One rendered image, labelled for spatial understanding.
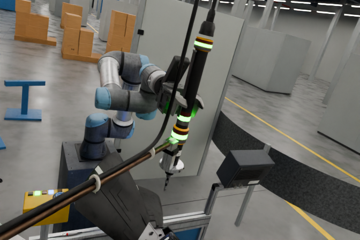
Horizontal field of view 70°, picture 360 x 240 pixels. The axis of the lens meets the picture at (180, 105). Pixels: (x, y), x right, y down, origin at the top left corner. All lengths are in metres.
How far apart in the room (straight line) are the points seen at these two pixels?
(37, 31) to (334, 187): 9.16
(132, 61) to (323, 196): 1.98
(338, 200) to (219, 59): 1.71
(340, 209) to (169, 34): 2.13
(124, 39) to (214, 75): 6.28
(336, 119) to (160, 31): 5.48
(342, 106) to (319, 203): 4.70
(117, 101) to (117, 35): 7.97
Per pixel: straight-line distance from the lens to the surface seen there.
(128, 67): 1.23
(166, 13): 2.53
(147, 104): 0.90
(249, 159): 1.46
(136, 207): 0.78
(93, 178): 0.48
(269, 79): 10.46
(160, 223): 0.97
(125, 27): 8.84
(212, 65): 2.87
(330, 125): 7.24
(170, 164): 0.71
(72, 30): 8.18
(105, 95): 0.88
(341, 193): 2.58
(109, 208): 0.72
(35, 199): 1.19
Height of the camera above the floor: 1.85
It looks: 18 degrees down
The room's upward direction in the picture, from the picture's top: 14 degrees clockwise
